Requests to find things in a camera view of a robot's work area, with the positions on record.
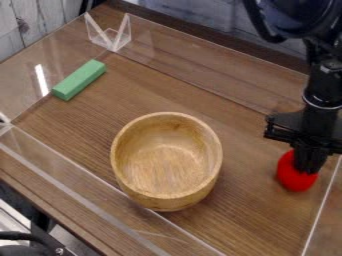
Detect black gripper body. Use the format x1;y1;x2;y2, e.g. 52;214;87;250
264;60;342;154

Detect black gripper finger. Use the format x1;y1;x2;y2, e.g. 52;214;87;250
292;140;330;175

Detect red plush fruit green stem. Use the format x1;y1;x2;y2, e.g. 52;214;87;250
275;150;318;192

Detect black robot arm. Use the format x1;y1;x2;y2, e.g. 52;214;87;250
242;0;342;175

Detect wooden bowl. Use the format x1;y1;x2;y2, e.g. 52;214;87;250
109;112;223;212

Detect green rectangular block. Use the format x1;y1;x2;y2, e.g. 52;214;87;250
52;59;105;101

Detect clear acrylic enclosure walls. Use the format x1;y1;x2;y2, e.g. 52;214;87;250
0;9;342;256

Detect black bracket with cable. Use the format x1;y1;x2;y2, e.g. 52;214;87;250
0;223;79;256

